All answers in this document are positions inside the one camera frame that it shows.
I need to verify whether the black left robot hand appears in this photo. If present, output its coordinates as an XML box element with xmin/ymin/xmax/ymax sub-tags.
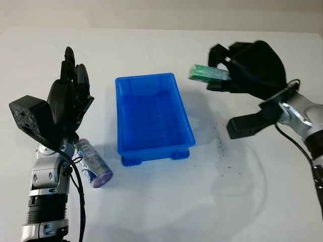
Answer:
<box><xmin>46</xmin><ymin>46</ymin><xmax>95</xmax><ymax>142</ymax></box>

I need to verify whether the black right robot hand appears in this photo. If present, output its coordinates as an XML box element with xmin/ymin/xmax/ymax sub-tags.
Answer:
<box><xmin>207</xmin><ymin>40</ymin><xmax>288</xmax><ymax>101</ymax></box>

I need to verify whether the purple printed can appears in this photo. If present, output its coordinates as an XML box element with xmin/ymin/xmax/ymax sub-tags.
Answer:
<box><xmin>72</xmin><ymin>138</ymin><xmax>114</xmax><ymax>189</ymax></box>

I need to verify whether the blue plastic tray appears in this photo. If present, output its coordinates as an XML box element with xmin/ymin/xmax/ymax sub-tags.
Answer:
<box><xmin>115</xmin><ymin>72</ymin><xmax>197</xmax><ymax>167</ymax></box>

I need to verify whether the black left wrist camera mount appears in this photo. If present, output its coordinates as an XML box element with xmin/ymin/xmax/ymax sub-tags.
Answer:
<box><xmin>9</xmin><ymin>95</ymin><xmax>64</xmax><ymax>152</ymax></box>

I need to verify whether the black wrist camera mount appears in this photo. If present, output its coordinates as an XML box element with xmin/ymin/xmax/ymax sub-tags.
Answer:
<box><xmin>226</xmin><ymin>87</ymin><xmax>291</xmax><ymax>140</ymax></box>
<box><xmin>9</xmin><ymin>95</ymin><xmax>64</xmax><ymax>152</ymax></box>

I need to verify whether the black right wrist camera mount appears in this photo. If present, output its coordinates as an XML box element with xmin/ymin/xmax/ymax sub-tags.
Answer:
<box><xmin>226</xmin><ymin>87</ymin><xmax>291</xmax><ymax>140</ymax></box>

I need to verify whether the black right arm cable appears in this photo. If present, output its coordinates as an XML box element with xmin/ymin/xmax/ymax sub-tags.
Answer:
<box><xmin>274</xmin><ymin>79</ymin><xmax>323</xmax><ymax>177</ymax></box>

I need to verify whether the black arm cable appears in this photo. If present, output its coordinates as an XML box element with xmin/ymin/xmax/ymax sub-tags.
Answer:
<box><xmin>274</xmin><ymin>79</ymin><xmax>323</xmax><ymax>177</ymax></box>
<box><xmin>50</xmin><ymin>146</ymin><xmax>86</xmax><ymax>242</ymax></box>

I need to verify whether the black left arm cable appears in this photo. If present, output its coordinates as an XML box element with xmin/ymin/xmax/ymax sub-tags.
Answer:
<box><xmin>50</xmin><ymin>146</ymin><xmax>86</xmax><ymax>242</ymax></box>

